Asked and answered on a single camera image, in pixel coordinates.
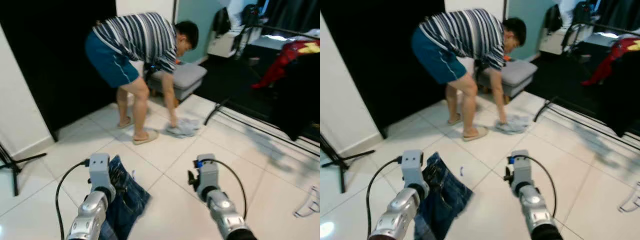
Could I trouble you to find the black backpack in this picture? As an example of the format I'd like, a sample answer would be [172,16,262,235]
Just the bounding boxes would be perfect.
[241,2,263,26]
[572,0,596,23]

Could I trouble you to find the black foam floor mat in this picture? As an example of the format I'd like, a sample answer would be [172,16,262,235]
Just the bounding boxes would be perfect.
[192,52,321,143]
[525,50,640,138]

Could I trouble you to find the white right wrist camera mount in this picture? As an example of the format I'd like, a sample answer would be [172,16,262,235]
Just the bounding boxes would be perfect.
[195,153,221,193]
[509,149,532,188]

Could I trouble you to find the black tripod stand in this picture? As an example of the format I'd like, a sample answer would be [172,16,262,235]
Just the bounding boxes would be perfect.
[320,132,376,193]
[0,142,48,197]

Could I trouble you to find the black metal clothes rack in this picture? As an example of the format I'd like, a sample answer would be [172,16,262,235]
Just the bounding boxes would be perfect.
[202,22,321,157]
[532,20,640,151]

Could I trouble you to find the blue denim shorts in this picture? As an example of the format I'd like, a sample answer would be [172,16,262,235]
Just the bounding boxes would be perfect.
[414,152,473,240]
[97,155,152,240]

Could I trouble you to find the grey cloth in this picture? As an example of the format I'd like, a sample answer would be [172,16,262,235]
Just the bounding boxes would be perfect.
[165,117,201,139]
[495,114,532,135]

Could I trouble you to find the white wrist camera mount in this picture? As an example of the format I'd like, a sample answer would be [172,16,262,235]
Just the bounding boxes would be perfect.
[88,153,117,191]
[195,153,221,193]
[401,149,426,188]
[509,149,532,188]

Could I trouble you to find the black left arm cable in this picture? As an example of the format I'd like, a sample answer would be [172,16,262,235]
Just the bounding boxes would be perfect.
[365,156,403,240]
[55,159,91,240]

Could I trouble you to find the black flat bag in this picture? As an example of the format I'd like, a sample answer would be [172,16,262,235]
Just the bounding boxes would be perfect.
[545,4,563,35]
[212,7,232,38]

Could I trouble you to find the red cloth with yellow star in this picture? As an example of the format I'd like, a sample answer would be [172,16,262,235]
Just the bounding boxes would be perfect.
[250,40,321,90]
[581,36,640,87]

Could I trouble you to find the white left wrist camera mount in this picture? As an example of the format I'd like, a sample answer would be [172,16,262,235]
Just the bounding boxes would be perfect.
[88,153,117,191]
[401,149,426,188]

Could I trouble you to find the white shelf unit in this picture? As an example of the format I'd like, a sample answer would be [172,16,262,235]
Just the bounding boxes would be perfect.
[539,25,583,56]
[206,27,251,58]

